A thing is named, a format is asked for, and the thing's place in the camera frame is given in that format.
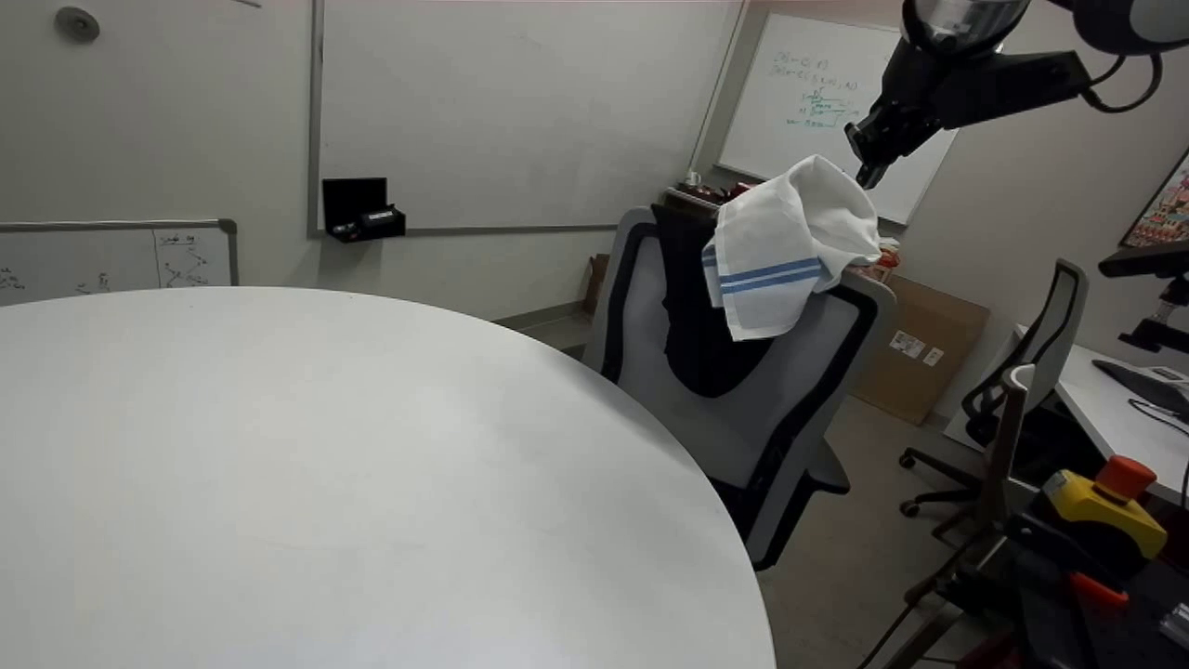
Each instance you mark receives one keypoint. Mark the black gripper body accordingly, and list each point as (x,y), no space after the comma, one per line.
(920,97)

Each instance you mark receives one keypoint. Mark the black mesh office chair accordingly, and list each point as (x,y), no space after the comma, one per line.
(1058,309)

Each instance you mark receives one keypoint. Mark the grey mesh office chair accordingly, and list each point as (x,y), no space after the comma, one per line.
(691,422)

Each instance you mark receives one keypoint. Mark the whiteboard with green writing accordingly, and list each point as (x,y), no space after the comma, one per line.
(802,97)

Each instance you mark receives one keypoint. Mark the brown cardboard box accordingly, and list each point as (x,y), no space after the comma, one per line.
(930,349)

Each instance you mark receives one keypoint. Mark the black jacket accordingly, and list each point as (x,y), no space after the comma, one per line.
(691,321)

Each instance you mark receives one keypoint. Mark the computer monitor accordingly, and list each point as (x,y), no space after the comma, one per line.
(1164,210)

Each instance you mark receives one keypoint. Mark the large blank whiteboard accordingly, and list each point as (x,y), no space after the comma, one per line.
(521,112)

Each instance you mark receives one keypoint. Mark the black keyboard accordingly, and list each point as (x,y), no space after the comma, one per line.
(1145,383)

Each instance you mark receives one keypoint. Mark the white desk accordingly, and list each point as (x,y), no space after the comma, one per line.
(1115,422)

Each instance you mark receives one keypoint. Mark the yellow emergency stop red button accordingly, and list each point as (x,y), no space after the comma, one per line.
(1109,509)

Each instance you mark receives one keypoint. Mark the black eraser holder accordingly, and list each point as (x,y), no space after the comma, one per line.
(357,210)

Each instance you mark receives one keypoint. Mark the small low whiteboard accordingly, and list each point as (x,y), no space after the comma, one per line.
(112,262)

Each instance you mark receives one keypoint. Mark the round grey wall fixture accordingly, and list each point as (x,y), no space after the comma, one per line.
(75,24)

